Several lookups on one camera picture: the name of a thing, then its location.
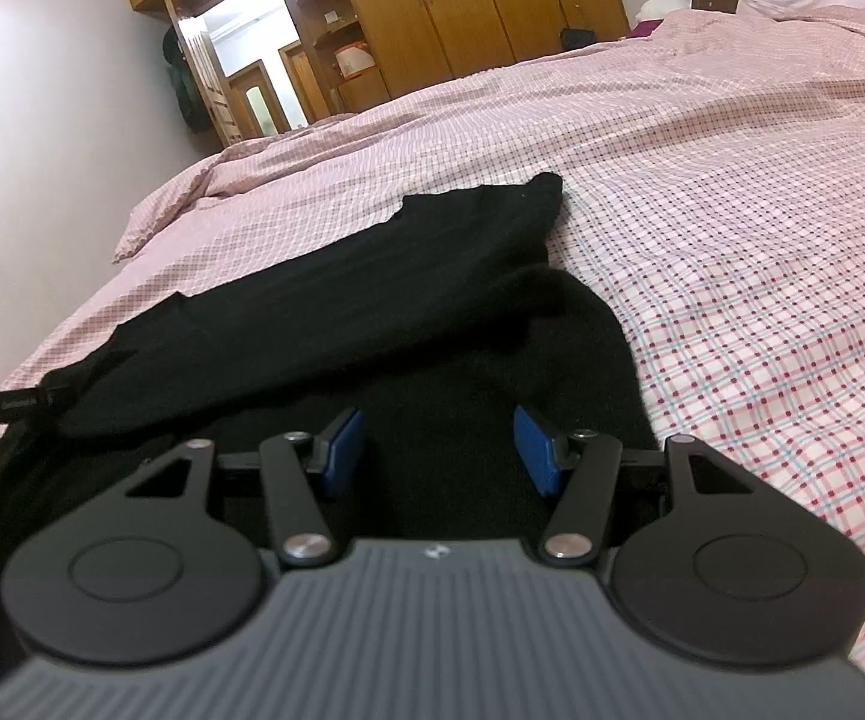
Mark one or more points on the black sweater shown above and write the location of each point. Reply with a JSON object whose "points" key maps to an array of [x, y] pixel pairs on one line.
{"points": [[372, 315]]}

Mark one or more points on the small black bag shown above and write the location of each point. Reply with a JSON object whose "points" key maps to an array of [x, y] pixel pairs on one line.
{"points": [[575, 38]]}

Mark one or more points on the magenta cloth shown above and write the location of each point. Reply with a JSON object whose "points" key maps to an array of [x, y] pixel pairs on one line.
{"points": [[646, 28]]}

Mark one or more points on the white and orange container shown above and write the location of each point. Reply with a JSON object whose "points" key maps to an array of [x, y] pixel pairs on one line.
{"points": [[353, 60]]}

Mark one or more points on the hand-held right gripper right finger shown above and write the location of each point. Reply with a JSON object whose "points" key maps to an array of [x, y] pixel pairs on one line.
{"points": [[536, 456]]}

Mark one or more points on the wooden door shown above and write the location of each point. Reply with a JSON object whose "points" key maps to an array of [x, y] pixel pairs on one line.
{"points": [[214, 90]]}

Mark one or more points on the wooden wardrobe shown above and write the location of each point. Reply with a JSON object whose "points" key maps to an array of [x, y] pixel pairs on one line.
{"points": [[477, 7]]}

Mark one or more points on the white pillow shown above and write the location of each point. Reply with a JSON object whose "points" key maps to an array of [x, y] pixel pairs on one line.
{"points": [[663, 7]]}

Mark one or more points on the dark hanging clothes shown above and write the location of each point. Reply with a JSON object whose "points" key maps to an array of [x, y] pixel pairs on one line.
{"points": [[181, 82]]}

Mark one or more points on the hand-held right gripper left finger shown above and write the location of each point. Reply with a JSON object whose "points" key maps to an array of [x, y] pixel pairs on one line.
{"points": [[344, 456]]}

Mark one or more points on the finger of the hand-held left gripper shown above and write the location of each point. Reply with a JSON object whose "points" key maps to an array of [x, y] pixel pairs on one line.
{"points": [[19, 403]]}

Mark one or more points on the pink checked blanket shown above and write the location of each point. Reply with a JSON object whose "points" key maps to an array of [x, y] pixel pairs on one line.
{"points": [[740, 202]]}

